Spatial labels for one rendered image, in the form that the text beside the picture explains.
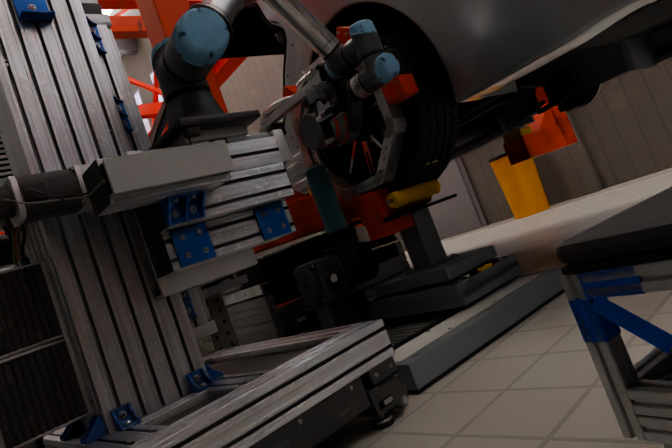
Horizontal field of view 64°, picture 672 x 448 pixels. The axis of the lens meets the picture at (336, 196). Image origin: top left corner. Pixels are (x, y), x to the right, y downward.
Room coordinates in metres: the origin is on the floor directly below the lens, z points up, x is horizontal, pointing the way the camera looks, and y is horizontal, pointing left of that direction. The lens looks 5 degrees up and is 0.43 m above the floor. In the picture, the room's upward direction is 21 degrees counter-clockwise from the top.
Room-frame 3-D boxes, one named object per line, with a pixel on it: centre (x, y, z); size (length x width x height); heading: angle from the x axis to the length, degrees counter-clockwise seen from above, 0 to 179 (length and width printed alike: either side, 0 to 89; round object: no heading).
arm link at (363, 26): (1.52, -0.23, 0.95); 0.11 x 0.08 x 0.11; 35
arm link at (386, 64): (1.50, -0.24, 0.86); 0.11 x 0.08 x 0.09; 39
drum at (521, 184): (5.92, -1.96, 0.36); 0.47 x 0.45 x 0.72; 132
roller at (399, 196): (1.99, -0.28, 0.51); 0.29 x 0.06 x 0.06; 129
